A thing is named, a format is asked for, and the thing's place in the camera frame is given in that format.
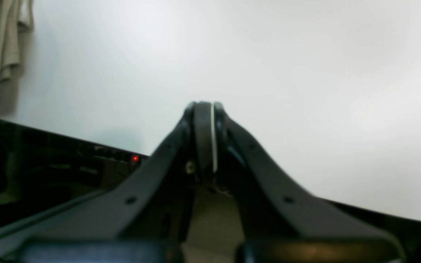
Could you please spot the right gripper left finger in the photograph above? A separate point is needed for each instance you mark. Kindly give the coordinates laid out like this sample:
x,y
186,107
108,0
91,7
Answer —
x,y
142,220

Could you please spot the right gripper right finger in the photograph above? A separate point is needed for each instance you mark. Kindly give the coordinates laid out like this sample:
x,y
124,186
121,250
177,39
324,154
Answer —
x,y
282,222

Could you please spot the black power strip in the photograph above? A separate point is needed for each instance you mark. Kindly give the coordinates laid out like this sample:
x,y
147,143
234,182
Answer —
x,y
108,153

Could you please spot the beige t-shirt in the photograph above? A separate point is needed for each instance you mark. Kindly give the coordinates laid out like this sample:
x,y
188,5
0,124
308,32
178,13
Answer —
x,y
16,22

